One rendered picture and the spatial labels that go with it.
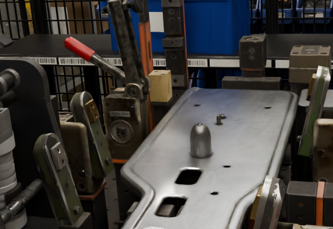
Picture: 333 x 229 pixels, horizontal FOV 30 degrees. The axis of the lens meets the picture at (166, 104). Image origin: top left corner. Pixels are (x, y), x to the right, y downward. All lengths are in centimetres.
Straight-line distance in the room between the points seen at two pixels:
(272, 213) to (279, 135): 40
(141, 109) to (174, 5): 33
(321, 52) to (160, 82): 33
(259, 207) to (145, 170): 32
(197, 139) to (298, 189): 17
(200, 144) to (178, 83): 46
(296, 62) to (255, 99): 13
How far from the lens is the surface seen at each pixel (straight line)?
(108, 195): 151
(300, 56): 124
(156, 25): 141
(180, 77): 136
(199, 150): 92
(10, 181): 81
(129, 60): 104
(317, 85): 93
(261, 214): 62
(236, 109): 112
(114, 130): 109
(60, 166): 78
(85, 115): 90
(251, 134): 101
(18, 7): 303
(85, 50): 108
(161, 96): 113
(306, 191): 85
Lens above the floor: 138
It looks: 19 degrees down
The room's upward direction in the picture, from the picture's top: 4 degrees counter-clockwise
